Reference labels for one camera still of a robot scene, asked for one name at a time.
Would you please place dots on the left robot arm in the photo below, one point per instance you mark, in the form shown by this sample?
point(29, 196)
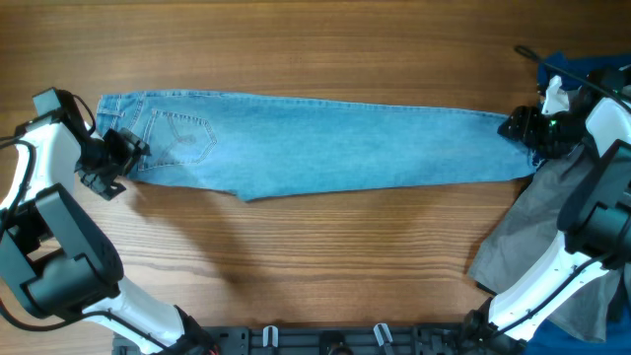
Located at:
point(55, 259)

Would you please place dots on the light blue denim jeans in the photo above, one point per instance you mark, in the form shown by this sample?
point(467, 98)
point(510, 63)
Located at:
point(260, 146)

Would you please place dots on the grey rail clip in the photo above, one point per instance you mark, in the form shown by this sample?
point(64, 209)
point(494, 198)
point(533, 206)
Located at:
point(270, 337)
point(384, 338)

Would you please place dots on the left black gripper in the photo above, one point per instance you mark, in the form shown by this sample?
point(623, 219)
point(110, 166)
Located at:
point(118, 155)

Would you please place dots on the left grey rail clip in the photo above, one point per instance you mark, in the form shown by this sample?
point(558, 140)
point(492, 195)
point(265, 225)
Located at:
point(270, 337)

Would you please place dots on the grey trousers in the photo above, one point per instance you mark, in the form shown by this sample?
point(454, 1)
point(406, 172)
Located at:
point(527, 231)

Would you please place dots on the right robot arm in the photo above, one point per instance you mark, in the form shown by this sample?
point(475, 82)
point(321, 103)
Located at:
point(561, 250)

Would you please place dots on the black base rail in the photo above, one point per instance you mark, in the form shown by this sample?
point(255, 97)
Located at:
point(421, 339)

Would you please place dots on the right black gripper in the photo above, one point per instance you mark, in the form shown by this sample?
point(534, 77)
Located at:
point(519, 126)

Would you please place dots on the right grey rail clip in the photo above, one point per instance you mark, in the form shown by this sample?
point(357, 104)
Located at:
point(384, 338)

